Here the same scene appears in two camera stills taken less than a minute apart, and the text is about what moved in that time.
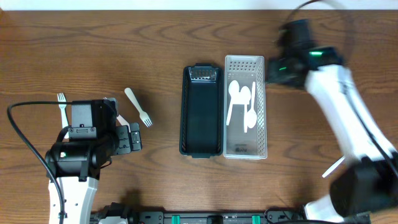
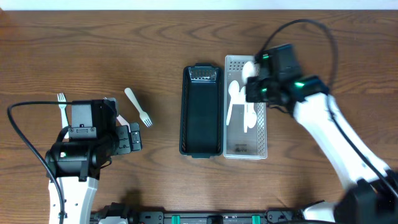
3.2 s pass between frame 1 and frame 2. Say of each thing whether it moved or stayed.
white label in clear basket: stayed
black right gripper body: moved
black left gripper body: stayed
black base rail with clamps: stayed
